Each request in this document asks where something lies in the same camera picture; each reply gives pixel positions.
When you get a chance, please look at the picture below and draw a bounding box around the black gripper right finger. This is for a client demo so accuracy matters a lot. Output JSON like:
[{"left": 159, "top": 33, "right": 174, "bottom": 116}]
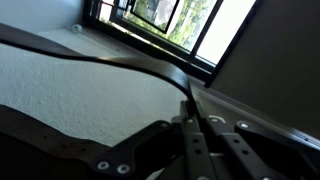
[{"left": 195, "top": 99, "right": 282, "bottom": 180}]

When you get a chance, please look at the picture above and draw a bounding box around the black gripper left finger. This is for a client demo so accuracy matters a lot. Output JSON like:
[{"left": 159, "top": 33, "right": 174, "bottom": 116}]
[{"left": 179, "top": 99, "right": 218, "bottom": 180}]

